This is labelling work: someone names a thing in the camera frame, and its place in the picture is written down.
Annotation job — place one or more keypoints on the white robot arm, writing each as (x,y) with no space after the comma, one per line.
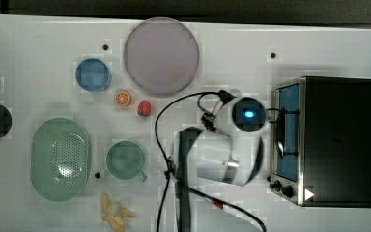
(231,153)

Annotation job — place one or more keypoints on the green oval strainer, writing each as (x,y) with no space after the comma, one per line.
(60,159)

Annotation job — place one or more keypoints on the strawberry toy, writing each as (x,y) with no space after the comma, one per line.
(144,109)

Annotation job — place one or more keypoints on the lilac round plate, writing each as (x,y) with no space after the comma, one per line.
(161,56)

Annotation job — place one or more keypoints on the orange slice toy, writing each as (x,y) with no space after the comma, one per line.
(122,98)

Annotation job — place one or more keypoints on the green mug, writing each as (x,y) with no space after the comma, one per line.
(126,160)

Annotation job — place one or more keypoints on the blue bowl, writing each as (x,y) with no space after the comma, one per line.
(93,75)

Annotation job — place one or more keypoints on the peeled banana toy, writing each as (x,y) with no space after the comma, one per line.
(114,214)

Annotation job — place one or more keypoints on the black toaster oven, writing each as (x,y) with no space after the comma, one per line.
(321,142)

